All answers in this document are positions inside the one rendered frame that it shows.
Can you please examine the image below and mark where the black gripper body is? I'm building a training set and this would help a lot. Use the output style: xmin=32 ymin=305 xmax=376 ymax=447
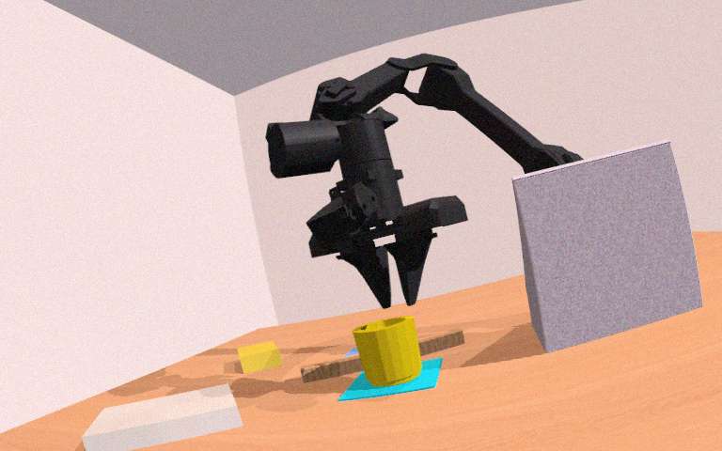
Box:
xmin=308 ymin=160 xmax=468 ymax=258

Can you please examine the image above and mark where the yellow block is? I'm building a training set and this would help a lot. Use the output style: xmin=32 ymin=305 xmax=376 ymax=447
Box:
xmin=238 ymin=341 xmax=282 ymax=374

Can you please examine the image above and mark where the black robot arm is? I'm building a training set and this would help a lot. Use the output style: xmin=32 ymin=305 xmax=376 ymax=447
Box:
xmin=265 ymin=53 xmax=584 ymax=249

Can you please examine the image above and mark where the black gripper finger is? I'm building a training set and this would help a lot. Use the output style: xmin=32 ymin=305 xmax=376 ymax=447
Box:
xmin=384 ymin=232 xmax=438 ymax=306
xmin=336 ymin=245 xmax=391 ymax=309

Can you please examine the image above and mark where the yellow cup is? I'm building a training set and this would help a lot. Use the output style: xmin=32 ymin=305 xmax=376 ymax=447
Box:
xmin=353 ymin=316 xmax=422 ymax=387

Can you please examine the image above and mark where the brown flat bar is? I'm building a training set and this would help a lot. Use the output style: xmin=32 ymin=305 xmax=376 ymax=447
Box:
xmin=300 ymin=328 xmax=465 ymax=383

